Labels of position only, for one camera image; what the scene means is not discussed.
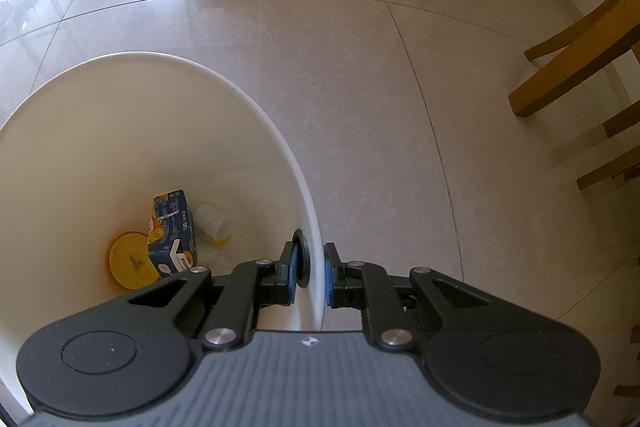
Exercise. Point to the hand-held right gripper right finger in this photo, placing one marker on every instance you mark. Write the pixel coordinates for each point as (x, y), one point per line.
(329, 277)

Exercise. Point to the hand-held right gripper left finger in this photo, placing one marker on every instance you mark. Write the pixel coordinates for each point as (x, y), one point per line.
(294, 274)

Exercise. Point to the beige milk tea bottle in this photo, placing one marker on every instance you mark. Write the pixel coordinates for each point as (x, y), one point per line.
(212, 222)

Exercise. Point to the blue carton with orange print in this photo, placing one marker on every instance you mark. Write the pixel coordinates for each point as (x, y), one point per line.
(172, 227)

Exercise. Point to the orange half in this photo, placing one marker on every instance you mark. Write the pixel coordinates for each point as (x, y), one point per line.
(127, 262)

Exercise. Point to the white plastic trash bin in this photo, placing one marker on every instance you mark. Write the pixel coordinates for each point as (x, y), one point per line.
(100, 147)

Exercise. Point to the wooden chair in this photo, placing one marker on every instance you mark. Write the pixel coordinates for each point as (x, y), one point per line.
(565, 72)

